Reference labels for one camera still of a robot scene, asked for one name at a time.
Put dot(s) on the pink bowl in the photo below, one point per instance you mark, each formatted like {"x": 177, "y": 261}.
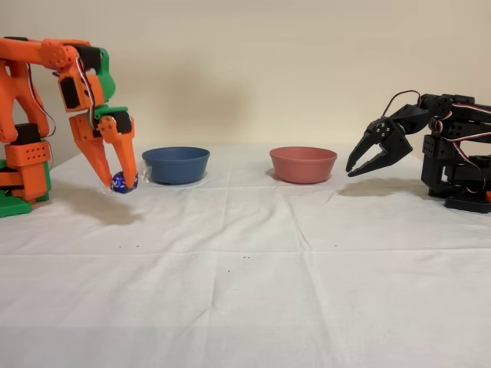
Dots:
{"x": 303, "y": 166}

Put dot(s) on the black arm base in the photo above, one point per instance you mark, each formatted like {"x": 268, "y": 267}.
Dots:
{"x": 468, "y": 203}

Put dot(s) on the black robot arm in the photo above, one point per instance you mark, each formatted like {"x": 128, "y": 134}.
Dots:
{"x": 460, "y": 130}

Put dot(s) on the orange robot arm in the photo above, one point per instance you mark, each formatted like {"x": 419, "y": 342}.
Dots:
{"x": 23, "y": 51}

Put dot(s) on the blue bowl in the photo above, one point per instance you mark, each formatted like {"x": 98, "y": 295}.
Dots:
{"x": 176, "y": 166}

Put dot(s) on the blue candy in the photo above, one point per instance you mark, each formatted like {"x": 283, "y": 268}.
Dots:
{"x": 119, "y": 184}

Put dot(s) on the white tablecloth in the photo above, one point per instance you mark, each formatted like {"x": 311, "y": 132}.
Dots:
{"x": 245, "y": 287}

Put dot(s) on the green arm base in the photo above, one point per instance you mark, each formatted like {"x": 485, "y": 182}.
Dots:
{"x": 11, "y": 209}

